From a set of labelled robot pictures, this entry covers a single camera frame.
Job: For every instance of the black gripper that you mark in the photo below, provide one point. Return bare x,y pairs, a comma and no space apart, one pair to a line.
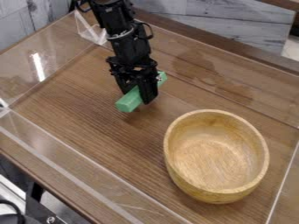
133,66

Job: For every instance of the green rectangular block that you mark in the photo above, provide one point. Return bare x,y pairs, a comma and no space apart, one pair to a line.
132,100

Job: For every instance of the light wooden bowl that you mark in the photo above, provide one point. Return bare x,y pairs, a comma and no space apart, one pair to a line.
217,155

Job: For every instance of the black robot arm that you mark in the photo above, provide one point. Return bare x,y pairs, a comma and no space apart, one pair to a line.
116,16

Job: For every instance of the clear acrylic corner bracket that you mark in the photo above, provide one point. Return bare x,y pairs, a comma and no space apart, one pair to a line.
90,32

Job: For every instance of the clear acrylic tray wall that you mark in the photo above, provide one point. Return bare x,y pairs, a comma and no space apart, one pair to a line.
105,198

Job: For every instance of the black table leg frame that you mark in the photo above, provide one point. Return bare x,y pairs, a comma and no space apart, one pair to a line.
46,208

